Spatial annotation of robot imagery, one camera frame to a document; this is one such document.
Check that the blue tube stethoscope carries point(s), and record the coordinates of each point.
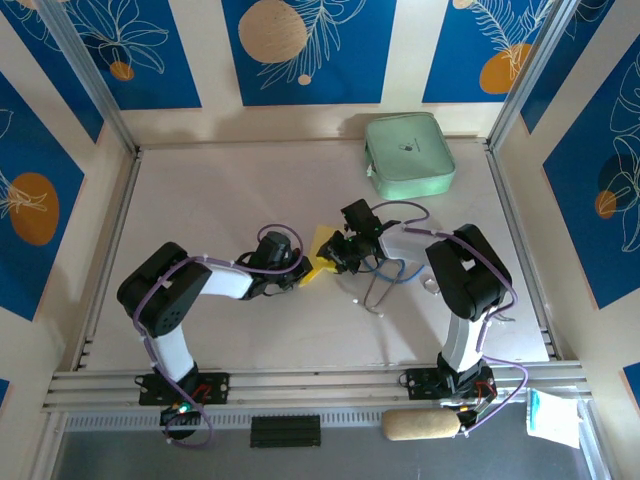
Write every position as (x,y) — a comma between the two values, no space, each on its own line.
(385,282)

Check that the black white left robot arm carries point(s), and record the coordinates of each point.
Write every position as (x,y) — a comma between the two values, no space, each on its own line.
(165,295)

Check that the aluminium side rail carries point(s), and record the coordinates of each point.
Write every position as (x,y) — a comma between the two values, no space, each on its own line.
(124,200)
(507,200)

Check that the controller board green light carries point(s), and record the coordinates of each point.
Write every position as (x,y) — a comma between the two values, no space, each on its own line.
(181,411)

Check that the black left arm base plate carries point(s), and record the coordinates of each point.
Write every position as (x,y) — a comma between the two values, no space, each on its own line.
(215,387)

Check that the aluminium cross rail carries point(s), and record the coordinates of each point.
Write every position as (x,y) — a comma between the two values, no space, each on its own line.
(325,380)

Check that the beige foam roller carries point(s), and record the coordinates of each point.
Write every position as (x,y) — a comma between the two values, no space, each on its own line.
(420,425)

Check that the white packet teal print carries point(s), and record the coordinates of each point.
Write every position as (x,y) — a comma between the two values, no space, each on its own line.
(552,417)

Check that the mint green zip pouch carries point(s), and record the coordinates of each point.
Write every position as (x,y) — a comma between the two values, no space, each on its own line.
(410,155)

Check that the yellow square paper sheet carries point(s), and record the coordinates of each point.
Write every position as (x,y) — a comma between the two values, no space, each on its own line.
(321,237)

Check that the aluminium frame post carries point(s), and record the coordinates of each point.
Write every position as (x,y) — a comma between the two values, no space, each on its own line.
(531,75)
(91,75)

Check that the black ribbed block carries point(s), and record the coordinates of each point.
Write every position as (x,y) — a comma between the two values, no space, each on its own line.
(285,431)

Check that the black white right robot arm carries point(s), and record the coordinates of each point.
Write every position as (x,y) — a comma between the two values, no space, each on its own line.
(470,275)

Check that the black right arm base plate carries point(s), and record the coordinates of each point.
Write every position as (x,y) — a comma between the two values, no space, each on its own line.
(420,385)

